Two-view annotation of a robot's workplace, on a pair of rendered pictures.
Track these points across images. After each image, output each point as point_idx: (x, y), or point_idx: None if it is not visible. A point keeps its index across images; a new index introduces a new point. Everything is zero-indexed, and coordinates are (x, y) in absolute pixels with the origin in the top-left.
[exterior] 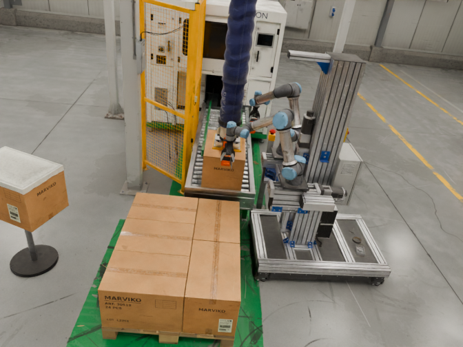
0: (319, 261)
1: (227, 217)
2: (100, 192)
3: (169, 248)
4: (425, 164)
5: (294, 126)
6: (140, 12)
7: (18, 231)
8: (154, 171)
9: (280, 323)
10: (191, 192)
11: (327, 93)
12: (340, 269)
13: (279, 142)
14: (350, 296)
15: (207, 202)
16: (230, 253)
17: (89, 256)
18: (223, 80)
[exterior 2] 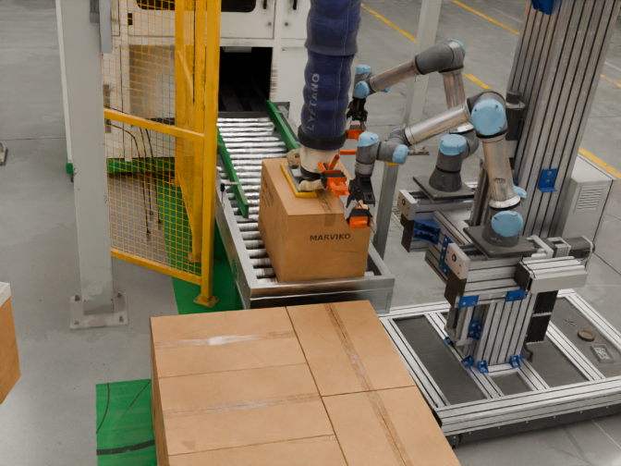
0: (544, 389)
1: (363, 336)
2: (25, 333)
3: (286, 426)
4: (614, 174)
5: (460, 128)
6: None
7: None
8: (124, 265)
9: None
10: (266, 297)
11: (556, 53)
12: (586, 398)
13: (346, 168)
14: (611, 446)
15: (306, 312)
16: (409, 410)
17: None
18: (312, 50)
